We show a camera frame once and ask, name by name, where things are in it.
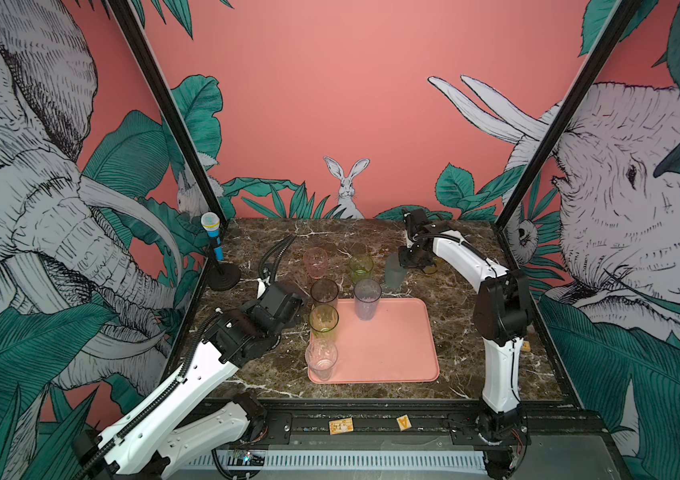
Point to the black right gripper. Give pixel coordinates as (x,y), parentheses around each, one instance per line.
(405,261)

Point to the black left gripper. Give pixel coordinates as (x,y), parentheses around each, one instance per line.
(249,308)

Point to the frosted teal cup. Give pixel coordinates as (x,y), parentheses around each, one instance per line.
(395,274)

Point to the tall blue glass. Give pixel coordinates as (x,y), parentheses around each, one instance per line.
(367,294)

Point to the tall green glass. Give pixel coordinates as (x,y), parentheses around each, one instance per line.
(323,322)

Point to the tall clear glass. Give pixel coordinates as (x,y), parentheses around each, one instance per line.
(321,357)

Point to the tall smoky grey glass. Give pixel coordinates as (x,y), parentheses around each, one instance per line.
(325,291)

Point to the short pink glass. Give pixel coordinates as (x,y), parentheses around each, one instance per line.
(316,260)

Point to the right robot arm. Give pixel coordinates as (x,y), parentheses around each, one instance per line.
(502,313)

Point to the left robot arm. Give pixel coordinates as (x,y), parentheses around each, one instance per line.
(153,440)

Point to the pink plastic tray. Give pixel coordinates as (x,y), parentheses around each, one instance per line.
(395,346)

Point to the short yellow glass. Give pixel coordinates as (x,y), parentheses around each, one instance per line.
(429,267)

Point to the short green glass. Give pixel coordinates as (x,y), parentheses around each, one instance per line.
(361,266)

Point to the black microphone stand base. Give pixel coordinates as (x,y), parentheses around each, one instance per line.
(223,276)

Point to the blue toy microphone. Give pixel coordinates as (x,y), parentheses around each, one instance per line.
(211,222)

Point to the small yellow letter tag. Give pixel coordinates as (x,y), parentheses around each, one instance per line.
(404,423)

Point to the white ribbed panel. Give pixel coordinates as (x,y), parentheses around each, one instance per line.
(343,460)

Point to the yellow tag on rail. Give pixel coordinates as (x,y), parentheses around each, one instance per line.
(340,426)

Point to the black front rail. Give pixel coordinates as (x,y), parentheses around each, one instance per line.
(287,419)

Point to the black corner frame post right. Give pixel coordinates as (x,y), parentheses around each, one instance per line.
(609,36)

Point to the black corner frame post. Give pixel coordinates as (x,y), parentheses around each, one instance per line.
(128,21)
(609,36)

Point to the black corner frame post left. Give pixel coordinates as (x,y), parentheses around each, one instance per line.
(128,21)

